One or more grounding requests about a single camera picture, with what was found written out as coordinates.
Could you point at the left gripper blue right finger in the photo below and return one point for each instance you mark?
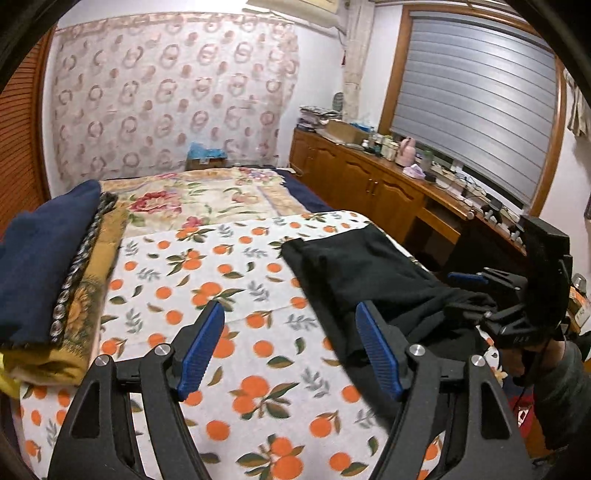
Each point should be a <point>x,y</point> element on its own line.
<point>386,348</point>

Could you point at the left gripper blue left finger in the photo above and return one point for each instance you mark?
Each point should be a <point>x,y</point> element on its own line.
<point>193,348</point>

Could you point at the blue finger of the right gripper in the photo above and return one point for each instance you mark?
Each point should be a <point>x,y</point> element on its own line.
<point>457,277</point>

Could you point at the black printed t-shirt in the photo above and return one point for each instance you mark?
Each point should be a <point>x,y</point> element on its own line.
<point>341,271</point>

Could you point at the person right hand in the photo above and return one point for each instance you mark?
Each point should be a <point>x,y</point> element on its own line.
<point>532,361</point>

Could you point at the wooden sideboard cabinet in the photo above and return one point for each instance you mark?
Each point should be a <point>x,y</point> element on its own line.
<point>429,221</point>

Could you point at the orange print white bedsheet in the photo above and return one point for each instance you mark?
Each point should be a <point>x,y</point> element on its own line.
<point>274,403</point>

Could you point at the mustard sunflower folded garment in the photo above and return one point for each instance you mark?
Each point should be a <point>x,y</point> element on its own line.
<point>76,316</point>

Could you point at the floral cream quilt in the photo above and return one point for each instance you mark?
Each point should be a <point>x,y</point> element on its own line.
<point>199,198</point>

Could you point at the dark navy blanket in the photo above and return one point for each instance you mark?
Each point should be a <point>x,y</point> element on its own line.
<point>303,194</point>

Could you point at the grey window blind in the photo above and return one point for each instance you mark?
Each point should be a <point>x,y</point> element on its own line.
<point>483,93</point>

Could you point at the navy blue folded garment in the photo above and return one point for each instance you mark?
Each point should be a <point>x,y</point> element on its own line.
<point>36,253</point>

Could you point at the blue item box by bed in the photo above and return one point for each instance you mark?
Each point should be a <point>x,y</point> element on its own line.
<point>200,157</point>

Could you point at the cardboard box on cabinet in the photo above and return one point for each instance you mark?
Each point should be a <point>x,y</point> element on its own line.
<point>341,132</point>

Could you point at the stack of folded fabrics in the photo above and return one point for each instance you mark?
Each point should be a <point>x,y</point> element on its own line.
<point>312,118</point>

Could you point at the pink circle patterned curtain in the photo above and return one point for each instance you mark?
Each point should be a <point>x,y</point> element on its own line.
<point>132,94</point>

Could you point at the cream side curtain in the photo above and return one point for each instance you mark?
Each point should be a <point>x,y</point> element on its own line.
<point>358,32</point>

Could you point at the brown louvered wardrobe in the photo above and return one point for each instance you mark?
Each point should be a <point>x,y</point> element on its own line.
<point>24,184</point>

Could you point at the beige wall air conditioner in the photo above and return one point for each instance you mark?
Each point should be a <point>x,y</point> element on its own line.
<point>320,12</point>

